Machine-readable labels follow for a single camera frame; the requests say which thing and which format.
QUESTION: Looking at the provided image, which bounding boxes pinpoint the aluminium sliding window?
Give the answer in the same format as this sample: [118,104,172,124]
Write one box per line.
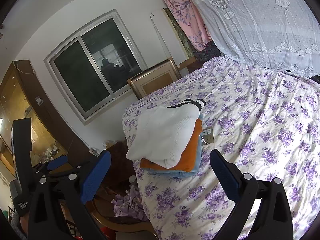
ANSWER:
[44,9,147,125]

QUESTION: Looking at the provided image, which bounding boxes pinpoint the gold picture frame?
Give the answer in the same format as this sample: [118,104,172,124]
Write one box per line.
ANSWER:
[127,57,181,99]

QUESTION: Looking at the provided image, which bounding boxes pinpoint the small paper tag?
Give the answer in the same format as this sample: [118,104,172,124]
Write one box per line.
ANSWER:
[201,126,214,145]

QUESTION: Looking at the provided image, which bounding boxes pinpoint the brown wooden cabinet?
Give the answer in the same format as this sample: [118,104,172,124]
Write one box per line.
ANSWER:
[1,60,92,175]

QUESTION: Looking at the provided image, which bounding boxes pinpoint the purple crumpled cloth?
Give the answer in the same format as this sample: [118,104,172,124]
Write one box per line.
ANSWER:
[111,185,149,222]

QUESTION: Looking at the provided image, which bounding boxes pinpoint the white lace cover cloth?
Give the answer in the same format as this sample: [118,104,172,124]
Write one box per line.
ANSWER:
[192,0,319,77]

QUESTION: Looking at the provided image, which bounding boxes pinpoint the orange folded garment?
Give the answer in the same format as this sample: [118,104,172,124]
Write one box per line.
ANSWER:
[140,118,202,173]

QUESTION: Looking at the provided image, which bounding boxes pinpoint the white sweater with black stripes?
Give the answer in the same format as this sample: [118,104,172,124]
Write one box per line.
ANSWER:
[126,99,206,169]

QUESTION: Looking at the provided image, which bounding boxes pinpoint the pink floral fabric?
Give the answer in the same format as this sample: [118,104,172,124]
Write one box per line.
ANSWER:
[164,0,212,51]

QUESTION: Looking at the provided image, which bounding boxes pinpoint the light blue folded garment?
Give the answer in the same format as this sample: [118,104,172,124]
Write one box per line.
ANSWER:
[140,114,203,178]

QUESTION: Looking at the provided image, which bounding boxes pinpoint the purple floral bedsheet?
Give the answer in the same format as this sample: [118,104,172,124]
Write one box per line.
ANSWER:
[122,56,319,239]

